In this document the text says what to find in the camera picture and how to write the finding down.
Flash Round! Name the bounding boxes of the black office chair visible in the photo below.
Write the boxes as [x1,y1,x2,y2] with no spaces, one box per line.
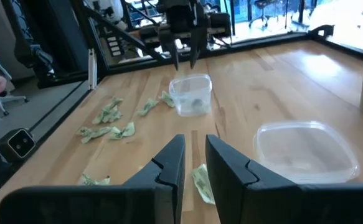
[248,0,277,28]

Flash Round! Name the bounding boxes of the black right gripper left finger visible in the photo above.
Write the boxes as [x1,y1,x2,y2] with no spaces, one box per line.
[0,134,187,224]

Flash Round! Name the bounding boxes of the grey office chair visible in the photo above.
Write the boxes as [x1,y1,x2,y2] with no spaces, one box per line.
[0,40,29,118]

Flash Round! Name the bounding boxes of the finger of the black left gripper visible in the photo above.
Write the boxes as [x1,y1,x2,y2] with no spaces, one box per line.
[159,30,180,72]
[189,26,209,70]

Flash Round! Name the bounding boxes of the black cube camera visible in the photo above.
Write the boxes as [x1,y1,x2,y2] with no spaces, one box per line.
[0,127,37,163]

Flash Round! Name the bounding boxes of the clear plastic container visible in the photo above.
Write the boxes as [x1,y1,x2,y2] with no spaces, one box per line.
[168,73,213,118]
[252,120,361,184]

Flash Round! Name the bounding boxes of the white metal bracket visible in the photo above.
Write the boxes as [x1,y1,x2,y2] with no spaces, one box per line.
[87,48,98,91]

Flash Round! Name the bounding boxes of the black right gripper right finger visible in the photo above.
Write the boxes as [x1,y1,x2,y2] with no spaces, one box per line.
[205,134,363,224]

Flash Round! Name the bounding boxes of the black panel white labels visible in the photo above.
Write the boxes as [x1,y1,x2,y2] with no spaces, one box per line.
[104,33,125,59]

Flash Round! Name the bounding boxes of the black frame clamp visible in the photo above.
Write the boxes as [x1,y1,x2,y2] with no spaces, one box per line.
[308,24,336,40]

